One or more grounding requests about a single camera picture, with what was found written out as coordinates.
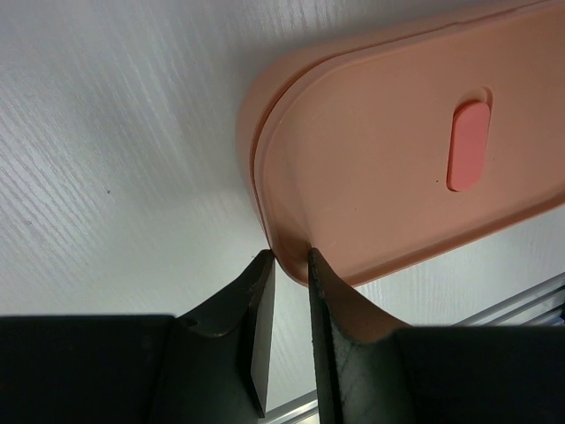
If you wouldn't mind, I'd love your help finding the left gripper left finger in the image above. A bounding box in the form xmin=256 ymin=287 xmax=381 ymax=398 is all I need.
xmin=1 ymin=250 xmax=275 ymax=423

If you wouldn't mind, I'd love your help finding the pink box lid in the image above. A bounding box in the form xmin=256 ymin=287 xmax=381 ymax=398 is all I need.
xmin=254 ymin=1 xmax=564 ymax=285

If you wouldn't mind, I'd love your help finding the pink lunch box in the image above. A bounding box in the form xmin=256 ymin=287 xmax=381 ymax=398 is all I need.
xmin=236 ymin=1 xmax=538 ymax=223

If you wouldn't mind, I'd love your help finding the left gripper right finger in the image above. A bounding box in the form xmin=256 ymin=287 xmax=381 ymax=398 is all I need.
xmin=308 ymin=249 xmax=564 ymax=423

